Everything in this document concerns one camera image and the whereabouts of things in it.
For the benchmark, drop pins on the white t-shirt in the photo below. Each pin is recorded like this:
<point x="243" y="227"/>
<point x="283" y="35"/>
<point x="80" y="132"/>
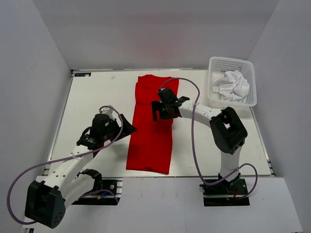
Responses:
<point x="231" y="86"/>

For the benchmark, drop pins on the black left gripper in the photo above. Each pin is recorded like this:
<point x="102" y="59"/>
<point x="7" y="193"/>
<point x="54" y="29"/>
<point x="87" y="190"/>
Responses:
<point x="127" y="128"/>

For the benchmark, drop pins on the blue table label sticker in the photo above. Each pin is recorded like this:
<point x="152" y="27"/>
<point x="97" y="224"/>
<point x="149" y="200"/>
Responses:
<point x="83" y="74"/>

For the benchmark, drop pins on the white plastic basket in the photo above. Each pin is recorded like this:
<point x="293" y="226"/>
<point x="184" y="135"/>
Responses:
<point x="217" y="67"/>

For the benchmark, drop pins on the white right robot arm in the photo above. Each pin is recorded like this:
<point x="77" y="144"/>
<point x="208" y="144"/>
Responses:
<point x="228" y="131"/>

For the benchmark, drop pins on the red t-shirt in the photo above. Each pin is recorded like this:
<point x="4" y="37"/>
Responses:
<point x="150" y="147"/>

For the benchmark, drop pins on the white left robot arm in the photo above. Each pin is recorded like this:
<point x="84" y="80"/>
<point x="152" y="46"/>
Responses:
<point x="48" y="199"/>

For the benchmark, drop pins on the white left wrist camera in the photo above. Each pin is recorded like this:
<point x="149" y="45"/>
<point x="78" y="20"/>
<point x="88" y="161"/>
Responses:
<point x="107" y="111"/>

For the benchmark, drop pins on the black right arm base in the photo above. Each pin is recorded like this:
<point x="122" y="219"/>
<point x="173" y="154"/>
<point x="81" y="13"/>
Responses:
<point x="220" y="196"/>

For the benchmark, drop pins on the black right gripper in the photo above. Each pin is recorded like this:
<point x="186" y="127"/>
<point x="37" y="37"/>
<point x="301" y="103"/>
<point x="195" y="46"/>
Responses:
<point x="157" y="106"/>

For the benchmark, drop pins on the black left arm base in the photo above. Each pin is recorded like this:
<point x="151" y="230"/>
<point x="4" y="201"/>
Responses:
<point x="104" y="192"/>

